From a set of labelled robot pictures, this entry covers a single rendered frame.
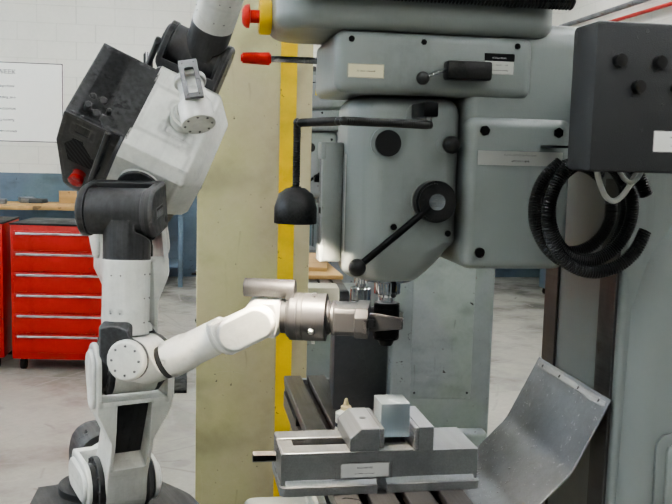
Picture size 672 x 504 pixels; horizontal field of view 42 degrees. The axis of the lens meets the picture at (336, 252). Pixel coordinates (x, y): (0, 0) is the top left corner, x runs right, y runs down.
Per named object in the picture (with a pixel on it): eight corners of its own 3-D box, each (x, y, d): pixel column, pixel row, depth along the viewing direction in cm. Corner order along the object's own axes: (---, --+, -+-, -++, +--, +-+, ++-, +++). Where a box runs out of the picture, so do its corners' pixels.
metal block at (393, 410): (380, 437, 152) (381, 404, 151) (372, 427, 158) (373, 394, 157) (409, 436, 153) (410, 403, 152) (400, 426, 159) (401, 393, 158)
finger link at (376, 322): (402, 331, 157) (368, 330, 158) (403, 314, 157) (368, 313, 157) (402, 333, 156) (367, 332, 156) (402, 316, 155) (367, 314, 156)
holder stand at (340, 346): (332, 409, 196) (334, 321, 194) (328, 383, 218) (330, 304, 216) (385, 410, 197) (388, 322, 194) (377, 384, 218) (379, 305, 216)
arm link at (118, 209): (81, 259, 163) (82, 185, 163) (98, 257, 172) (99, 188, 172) (142, 260, 162) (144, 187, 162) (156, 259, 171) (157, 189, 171)
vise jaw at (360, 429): (349, 451, 148) (350, 429, 148) (337, 428, 160) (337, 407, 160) (384, 450, 149) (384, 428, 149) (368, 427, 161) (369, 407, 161)
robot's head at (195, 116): (174, 139, 171) (186, 114, 164) (166, 96, 175) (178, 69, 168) (206, 140, 174) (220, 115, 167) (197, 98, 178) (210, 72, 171)
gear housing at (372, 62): (335, 91, 141) (336, 28, 140) (314, 99, 165) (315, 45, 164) (532, 98, 146) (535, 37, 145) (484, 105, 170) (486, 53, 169)
